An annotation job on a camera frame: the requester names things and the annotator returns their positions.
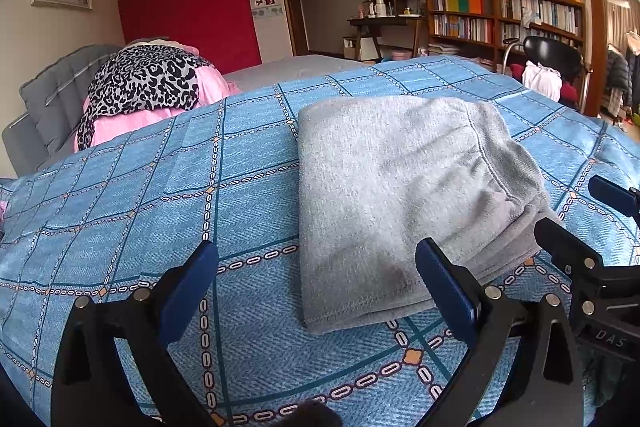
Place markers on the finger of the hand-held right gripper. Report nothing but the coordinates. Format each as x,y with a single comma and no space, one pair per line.
565,244
612,194

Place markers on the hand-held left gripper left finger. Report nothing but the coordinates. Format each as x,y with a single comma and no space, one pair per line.
190,294

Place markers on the white box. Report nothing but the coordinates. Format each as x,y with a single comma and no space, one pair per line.
362,49

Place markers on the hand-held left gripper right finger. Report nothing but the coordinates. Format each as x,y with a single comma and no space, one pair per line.
447,292

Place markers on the dark wooden door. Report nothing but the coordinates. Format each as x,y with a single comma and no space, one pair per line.
295,7

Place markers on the black chair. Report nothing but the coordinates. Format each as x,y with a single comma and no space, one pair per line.
555,49

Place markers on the leopard print cloth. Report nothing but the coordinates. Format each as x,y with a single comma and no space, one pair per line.
140,82

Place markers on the hanging dark jackets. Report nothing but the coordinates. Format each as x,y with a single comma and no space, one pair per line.
617,77

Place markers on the white garment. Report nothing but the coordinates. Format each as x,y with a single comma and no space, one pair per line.
542,79

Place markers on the dark cloth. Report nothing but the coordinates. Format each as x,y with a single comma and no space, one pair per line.
315,414

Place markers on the red wall panel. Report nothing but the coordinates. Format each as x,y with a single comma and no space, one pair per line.
190,12

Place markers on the pink quilt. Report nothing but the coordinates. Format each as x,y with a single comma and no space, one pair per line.
125,124

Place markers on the wall sticker strip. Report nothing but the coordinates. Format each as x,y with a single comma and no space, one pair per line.
267,7

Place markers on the blue checked bed cover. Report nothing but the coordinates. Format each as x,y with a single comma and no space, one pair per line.
150,207

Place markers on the wooden bookshelf with books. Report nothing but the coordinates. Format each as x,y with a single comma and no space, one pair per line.
465,14

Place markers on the wooden desk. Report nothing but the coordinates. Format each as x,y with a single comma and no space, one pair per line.
385,22

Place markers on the grey bed sheet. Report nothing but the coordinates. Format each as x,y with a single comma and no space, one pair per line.
290,69

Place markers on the grey padded headboard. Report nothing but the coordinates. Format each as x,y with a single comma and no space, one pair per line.
50,107

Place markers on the red cloth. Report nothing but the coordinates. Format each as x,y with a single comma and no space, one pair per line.
567,91

